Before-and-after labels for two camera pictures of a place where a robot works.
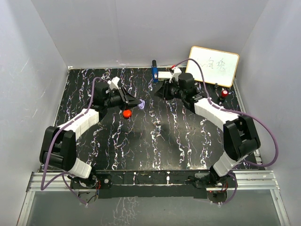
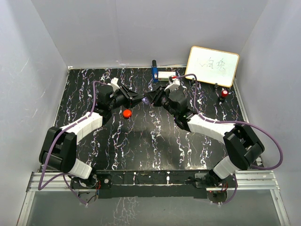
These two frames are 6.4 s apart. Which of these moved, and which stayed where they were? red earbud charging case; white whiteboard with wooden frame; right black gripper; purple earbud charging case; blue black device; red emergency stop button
Moved: purple earbud charging case; right black gripper
Stayed: red earbud charging case; blue black device; white whiteboard with wooden frame; red emergency stop button
